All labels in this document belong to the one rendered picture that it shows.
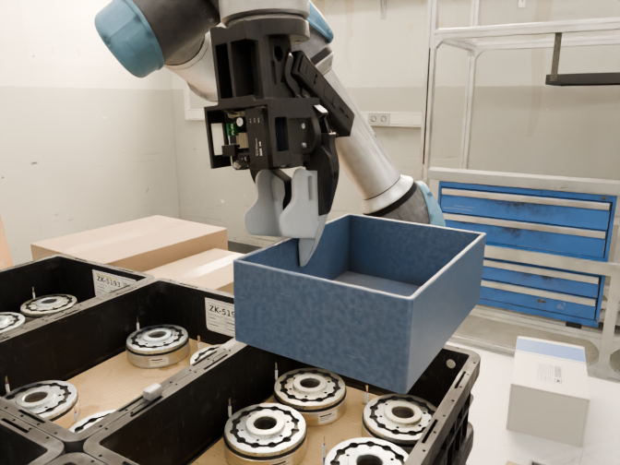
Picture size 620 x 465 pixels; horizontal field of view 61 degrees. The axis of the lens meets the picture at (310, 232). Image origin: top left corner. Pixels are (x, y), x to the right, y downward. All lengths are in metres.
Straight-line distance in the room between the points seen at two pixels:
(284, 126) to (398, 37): 3.09
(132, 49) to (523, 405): 0.80
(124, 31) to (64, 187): 3.49
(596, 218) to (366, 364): 2.07
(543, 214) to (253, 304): 2.07
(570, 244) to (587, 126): 0.96
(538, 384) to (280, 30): 0.75
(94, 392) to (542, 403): 0.72
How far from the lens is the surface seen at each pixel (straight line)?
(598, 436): 1.07
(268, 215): 0.48
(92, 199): 4.17
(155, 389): 0.64
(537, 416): 1.01
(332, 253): 0.55
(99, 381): 0.91
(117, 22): 0.56
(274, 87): 0.45
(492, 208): 2.45
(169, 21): 0.56
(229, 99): 0.43
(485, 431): 1.01
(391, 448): 0.67
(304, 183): 0.46
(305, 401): 0.74
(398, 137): 3.48
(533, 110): 3.25
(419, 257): 0.55
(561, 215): 2.41
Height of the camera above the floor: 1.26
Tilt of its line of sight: 15 degrees down
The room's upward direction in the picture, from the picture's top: straight up
